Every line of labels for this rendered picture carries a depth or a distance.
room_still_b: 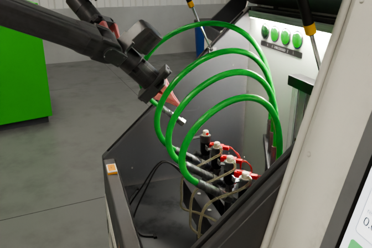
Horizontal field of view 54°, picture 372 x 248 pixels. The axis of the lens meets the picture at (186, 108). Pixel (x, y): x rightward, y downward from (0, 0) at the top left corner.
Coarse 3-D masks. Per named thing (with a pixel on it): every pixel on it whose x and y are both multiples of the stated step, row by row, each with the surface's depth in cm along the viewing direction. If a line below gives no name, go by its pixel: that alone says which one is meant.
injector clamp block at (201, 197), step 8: (184, 184) 108; (192, 184) 106; (184, 192) 109; (192, 192) 102; (200, 192) 102; (184, 200) 110; (200, 200) 98; (208, 200) 98; (192, 208) 103; (200, 208) 95; (208, 208) 95; (192, 216) 103; (216, 216) 92; (208, 224) 91; (200, 232) 97
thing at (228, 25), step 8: (192, 24) 98; (200, 24) 97; (208, 24) 97; (216, 24) 97; (224, 24) 97; (232, 24) 97; (176, 32) 98; (240, 32) 97; (248, 40) 98; (256, 48) 98; (144, 56) 101; (264, 56) 99; (152, 104) 106
